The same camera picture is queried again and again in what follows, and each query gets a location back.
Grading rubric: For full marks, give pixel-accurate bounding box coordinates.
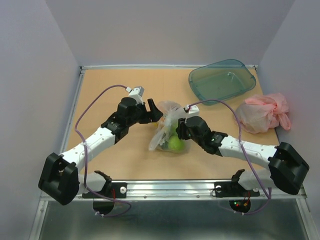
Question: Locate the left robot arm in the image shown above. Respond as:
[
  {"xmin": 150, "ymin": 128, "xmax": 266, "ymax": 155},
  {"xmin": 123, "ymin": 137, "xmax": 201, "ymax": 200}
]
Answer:
[{"xmin": 38, "ymin": 97, "xmax": 163, "ymax": 206}]

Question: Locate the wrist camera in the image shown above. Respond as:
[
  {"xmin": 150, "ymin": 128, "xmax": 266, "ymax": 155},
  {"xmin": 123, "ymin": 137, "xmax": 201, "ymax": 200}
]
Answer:
[
  {"xmin": 125, "ymin": 86, "xmax": 145, "ymax": 104},
  {"xmin": 183, "ymin": 105, "xmax": 200, "ymax": 118}
]

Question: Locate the teal plastic container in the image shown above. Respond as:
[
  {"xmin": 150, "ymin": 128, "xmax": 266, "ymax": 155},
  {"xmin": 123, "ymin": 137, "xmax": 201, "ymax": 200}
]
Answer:
[{"xmin": 188, "ymin": 59, "xmax": 257, "ymax": 106}]

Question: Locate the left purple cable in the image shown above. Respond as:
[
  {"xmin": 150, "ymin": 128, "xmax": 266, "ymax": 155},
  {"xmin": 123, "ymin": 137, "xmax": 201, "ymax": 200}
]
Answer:
[{"xmin": 74, "ymin": 84, "xmax": 132, "ymax": 218}]

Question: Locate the pink plastic bag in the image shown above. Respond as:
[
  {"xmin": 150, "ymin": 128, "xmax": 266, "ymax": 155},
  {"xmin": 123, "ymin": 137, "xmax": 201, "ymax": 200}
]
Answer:
[{"xmin": 235, "ymin": 93, "xmax": 292, "ymax": 134}]

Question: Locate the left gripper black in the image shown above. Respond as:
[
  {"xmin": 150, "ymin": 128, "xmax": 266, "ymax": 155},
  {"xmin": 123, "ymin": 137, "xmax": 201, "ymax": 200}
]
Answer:
[{"xmin": 126, "ymin": 98, "xmax": 163, "ymax": 127}]

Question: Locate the clear plastic bag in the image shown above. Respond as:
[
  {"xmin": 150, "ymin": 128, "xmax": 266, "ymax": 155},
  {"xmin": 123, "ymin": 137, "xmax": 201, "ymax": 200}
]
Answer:
[{"xmin": 148, "ymin": 101, "xmax": 190, "ymax": 154}]

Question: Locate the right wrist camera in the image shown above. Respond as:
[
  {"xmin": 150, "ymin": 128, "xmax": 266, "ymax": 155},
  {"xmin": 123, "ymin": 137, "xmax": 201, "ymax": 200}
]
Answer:
[{"xmin": 183, "ymin": 105, "xmax": 200, "ymax": 118}]

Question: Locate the green apple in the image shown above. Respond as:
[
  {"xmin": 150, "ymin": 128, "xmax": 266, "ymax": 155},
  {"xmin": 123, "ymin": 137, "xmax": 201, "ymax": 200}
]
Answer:
[{"xmin": 167, "ymin": 135, "xmax": 185, "ymax": 153}]

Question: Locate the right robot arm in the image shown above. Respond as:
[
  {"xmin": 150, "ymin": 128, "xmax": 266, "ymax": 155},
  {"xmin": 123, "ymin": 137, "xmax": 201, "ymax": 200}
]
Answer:
[{"xmin": 175, "ymin": 116, "xmax": 310, "ymax": 195}]

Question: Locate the aluminium front rail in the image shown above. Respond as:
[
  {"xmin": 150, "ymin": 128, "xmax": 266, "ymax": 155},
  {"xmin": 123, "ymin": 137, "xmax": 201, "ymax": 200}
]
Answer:
[{"xmin": 41, "ymin": 177, "xmax": 309, "ymax": 201}]

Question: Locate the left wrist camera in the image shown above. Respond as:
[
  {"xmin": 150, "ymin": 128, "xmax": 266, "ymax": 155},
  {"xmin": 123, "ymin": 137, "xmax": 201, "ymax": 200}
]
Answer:
[{"xmin": 125, "ymin": 86, "xmax": 145, "ymax": 104}]

